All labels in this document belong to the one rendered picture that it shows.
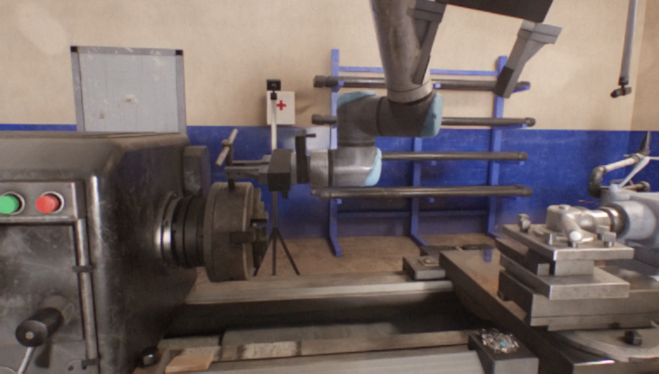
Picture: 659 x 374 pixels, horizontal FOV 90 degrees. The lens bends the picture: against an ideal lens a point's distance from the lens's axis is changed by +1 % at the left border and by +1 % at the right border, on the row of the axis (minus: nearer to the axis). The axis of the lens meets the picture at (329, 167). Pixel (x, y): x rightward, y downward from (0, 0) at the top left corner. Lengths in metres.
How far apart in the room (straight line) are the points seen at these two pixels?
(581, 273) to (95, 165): 0.95
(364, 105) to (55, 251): 0.62
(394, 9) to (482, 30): 4.04
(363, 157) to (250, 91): 3.21
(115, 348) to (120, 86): 3.63
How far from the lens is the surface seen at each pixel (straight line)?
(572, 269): 0.86
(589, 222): 1.19
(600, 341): 0.90
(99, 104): 4.31
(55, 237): 0.71
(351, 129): 0.73
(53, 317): 0.73
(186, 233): 0.84
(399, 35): 0.60
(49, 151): 0.74
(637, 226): 1.29
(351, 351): 0.89
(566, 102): 5.20
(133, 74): 4.18
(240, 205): 0.79
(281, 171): 0.72
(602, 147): 5.60
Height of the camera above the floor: 1.36
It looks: 7 degrees down
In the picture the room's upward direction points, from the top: 1 degrees clockwise
